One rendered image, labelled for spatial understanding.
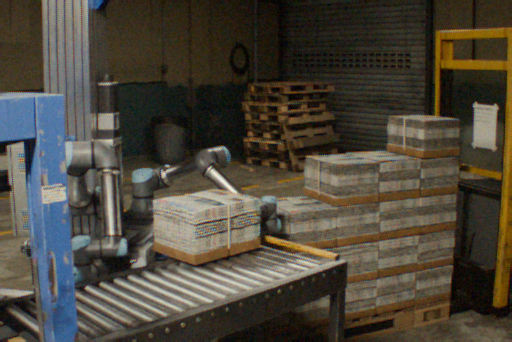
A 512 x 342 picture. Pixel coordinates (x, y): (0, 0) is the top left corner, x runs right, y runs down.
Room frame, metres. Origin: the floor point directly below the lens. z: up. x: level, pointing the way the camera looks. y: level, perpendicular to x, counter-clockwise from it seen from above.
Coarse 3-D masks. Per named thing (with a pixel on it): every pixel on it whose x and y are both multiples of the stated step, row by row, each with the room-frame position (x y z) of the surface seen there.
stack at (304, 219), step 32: (288, 224) 3.32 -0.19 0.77; (320, 224) 3.41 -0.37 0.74; (352, 224) 3.49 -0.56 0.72; (384, 224) 3.57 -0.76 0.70; (416, 224) 3.67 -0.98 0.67; (320, 256) 3.40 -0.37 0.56; (352, 256) 3.48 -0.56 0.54; (384, 256) 3.58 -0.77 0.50; (416, 256) 3.66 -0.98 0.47; (352, 288) 3.49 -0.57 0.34; (384, 288) 3.57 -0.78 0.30; (288, 320) 3.33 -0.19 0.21; (352, 320) 3.76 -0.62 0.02
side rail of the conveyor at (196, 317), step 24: (336, 264) 2.52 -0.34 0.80; (264, 288) 2.24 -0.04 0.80; (288, 288) 2.31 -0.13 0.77; (312, 288) 2.40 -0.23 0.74; (336, 288) 2.51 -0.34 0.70; (192, 312) 2.00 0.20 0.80; (216, 312) 2.06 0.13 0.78; (240, 312) 2.13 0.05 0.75; (264, 312) 2.22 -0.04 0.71; (120, 336) 1.80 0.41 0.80; (144, 336) 1.85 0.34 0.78; (168, 336) 1.91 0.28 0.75; (192, 336) 1.98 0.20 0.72; (216, 336) 2.05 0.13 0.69
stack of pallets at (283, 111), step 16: (272, 96) 9.88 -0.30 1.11; (288, 96) 9.85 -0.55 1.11; (304, 96) 10.15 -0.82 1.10; (320, 96) 10.56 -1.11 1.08; (256, 112) 10.08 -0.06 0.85; (272, 112) 9.91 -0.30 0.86; (288, 112) 9.82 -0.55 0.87; (304, 112) 10.10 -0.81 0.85; (320, 112) 10.53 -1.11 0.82; (256, 128) 10.30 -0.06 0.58; (272, 128) 10.04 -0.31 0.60; (304, 128) 10.12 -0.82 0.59; (256, 144) 10.38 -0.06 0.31; (272, 144) 10.58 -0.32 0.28; (256, 160) 10.29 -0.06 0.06; (272, 160) 9.89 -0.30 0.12; (288, 160) 9.80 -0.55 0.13
